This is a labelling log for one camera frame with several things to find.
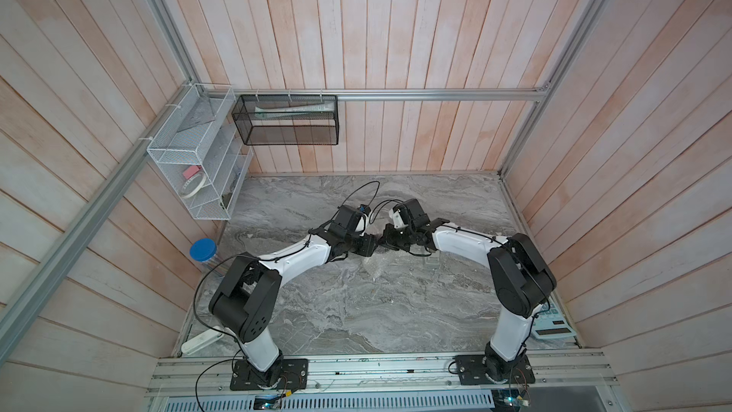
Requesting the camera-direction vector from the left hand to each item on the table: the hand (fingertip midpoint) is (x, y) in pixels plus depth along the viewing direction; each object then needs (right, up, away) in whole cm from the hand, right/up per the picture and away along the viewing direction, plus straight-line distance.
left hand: (370, 245), depth 90 cm
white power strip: (-47, -24, -14) cm, 54 cm away
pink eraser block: (-53, +23, -8) cm, 59 cm away
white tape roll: (-52, +19, -9) cm, 56 cm away
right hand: (+2, +1, +3) cm, 4 cm away
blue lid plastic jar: (-45, +1, -15) cm, 47 cm away
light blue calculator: (+52, -21, -10) cm, 57 cm away
